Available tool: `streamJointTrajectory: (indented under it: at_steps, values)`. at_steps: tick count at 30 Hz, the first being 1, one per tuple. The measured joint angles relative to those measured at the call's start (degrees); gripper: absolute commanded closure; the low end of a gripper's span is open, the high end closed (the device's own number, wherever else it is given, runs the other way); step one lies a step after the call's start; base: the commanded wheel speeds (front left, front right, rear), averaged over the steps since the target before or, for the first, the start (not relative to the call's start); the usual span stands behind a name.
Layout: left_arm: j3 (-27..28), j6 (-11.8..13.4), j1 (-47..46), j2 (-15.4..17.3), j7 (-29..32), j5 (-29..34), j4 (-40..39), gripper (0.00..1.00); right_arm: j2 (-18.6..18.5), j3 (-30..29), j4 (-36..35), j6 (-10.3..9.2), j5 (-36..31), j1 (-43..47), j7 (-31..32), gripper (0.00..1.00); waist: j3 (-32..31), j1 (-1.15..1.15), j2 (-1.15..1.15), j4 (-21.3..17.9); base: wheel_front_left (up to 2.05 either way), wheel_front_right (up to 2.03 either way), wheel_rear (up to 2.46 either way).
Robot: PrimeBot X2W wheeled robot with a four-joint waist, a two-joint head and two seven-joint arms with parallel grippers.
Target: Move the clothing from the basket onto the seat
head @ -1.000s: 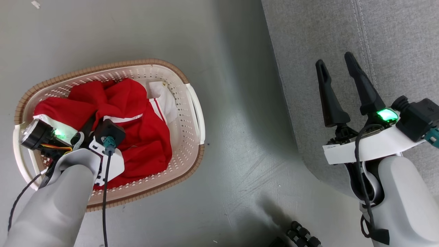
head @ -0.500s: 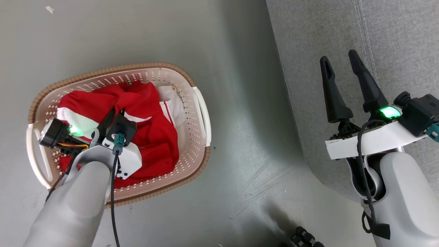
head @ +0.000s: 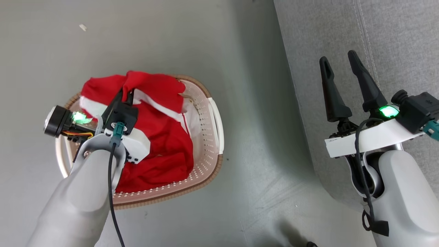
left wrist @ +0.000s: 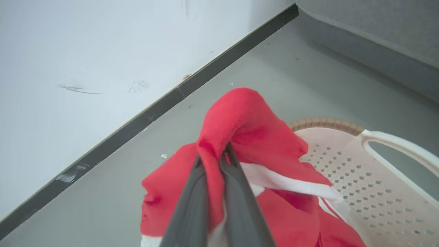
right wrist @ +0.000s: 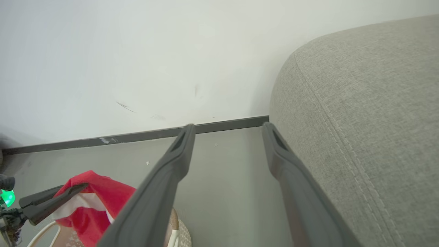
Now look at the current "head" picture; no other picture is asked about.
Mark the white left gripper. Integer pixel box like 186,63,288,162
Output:
44,88,151,164

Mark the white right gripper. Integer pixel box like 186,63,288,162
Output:
319,50,424,158

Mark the red and white garment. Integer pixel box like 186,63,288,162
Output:
79,70,201,193

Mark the white perforated laundry basket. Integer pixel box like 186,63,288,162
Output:
55,75,225,210

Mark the grey fabric sofa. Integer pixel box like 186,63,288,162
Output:
273,0,439,213

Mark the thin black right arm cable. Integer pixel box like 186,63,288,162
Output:
354,118,390,237

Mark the black cable with teal plug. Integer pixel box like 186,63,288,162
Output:
108,122,128,247

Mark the teal plug right camera cable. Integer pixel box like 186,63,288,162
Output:
423,120,439,142

